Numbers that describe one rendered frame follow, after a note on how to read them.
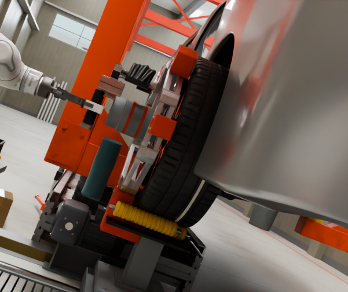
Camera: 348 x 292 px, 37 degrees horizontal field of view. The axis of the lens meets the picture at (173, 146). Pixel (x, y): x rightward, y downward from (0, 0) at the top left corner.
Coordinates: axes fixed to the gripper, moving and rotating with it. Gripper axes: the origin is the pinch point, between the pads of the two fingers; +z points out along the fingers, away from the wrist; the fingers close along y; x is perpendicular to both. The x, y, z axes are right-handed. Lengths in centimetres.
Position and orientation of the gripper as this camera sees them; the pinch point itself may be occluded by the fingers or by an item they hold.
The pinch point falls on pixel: (94, 106)
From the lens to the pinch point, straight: 188.5
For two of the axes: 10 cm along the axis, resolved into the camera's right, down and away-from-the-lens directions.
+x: 3.7, -9.3, 0.1
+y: 1.4, 0.4, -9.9
